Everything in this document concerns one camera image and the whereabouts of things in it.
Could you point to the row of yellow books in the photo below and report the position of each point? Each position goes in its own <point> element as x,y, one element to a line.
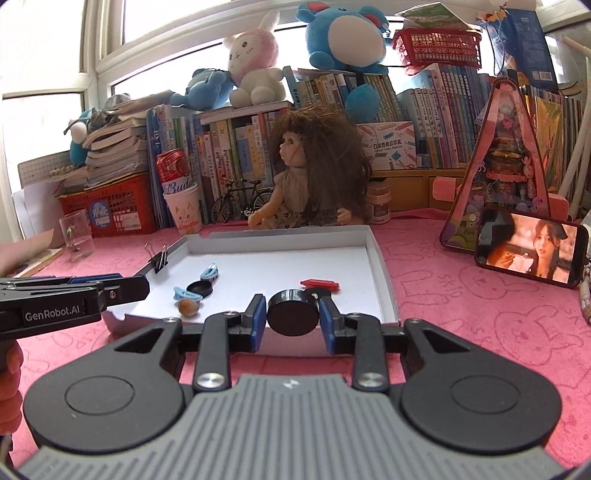
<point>554,138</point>

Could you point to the white paper sheet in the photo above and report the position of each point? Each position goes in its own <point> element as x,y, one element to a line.
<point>34,212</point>

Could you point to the clear glass mug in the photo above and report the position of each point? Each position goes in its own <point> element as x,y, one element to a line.
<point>78,237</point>

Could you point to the white grid board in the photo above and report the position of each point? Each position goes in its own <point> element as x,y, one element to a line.
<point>41,168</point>

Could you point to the blue cardboard box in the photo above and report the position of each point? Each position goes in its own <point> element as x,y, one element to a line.
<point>526,46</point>

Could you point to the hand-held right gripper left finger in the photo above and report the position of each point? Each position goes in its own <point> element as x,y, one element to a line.
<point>256,325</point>

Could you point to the blue and white plush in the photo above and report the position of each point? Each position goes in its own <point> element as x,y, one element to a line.
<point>81,138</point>

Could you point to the white cardboard box tray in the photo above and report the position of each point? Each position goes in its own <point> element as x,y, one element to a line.
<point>286,263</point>

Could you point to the black shallow round lid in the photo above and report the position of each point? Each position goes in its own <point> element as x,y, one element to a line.
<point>199,289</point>

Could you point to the light blue bear plush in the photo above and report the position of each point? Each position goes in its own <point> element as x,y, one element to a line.
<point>203,90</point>

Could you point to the white plastic pipe frame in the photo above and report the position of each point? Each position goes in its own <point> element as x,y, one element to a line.
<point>575,161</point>

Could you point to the green and white paper booklet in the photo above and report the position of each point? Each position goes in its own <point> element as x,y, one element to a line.
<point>431,16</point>

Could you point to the brown round nut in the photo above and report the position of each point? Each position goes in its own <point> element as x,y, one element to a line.
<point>188,309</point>

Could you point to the red plastic crate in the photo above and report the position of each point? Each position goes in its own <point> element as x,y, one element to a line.
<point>124,207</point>

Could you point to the blue striped hair clip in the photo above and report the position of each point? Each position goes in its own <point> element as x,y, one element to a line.
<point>211,272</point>

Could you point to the wooden drawer organizer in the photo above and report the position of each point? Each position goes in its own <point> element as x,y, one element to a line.
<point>415,189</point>

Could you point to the stack of worn books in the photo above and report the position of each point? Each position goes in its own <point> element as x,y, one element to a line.
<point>120,147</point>

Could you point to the black smartphone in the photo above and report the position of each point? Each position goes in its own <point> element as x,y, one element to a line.
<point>531,249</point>

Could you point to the pink rabbit print tablecloth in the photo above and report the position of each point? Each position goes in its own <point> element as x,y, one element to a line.
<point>461,300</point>

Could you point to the red plastic basket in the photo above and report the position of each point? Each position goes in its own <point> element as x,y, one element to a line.
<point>436,48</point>

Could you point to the black binder clip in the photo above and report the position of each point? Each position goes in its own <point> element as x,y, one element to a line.
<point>159,261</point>

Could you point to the big blue round plush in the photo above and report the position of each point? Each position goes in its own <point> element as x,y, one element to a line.
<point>341,37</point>

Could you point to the pink rabbit plush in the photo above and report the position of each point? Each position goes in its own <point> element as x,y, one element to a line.
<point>254,60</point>

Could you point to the row of slanted teal books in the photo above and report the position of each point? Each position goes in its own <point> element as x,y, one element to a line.
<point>323,87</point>

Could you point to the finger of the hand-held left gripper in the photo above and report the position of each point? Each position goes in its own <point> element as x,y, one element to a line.
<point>92,278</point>
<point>127,288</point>

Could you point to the pink triangular toy house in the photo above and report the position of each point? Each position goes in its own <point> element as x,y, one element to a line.
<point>475,207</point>

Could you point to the grey plush toy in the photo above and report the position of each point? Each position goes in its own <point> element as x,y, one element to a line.
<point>108,110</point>

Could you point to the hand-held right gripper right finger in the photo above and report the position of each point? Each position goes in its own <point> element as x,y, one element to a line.
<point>327,325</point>

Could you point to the black model bicycle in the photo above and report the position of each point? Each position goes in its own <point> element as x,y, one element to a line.
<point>221,210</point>

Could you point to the brown-haired doll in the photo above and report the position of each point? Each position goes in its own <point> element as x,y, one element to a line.
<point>314,161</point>

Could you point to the row of thin blue booklets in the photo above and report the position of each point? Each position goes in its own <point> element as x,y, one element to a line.
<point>159,138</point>

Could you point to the red plastic bar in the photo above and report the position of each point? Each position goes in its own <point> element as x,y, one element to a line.
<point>321,284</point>

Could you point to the white cat print paper cup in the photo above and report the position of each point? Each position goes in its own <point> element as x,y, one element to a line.
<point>184,212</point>

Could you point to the red beer can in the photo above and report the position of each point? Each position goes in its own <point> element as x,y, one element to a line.
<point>173,170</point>

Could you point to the row of upright picture books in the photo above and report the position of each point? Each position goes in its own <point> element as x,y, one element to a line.
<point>240,147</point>

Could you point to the person's left hand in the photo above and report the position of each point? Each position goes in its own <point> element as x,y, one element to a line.
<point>11,392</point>

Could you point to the white pencil print box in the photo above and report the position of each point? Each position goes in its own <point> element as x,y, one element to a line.
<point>388,147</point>

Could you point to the light blue hair clip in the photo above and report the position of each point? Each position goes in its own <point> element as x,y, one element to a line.
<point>187,294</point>

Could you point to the thick black round cap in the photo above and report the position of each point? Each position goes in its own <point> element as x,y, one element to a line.
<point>294,314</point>

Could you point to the small white jar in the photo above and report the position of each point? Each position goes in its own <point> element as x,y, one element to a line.
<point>379,203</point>

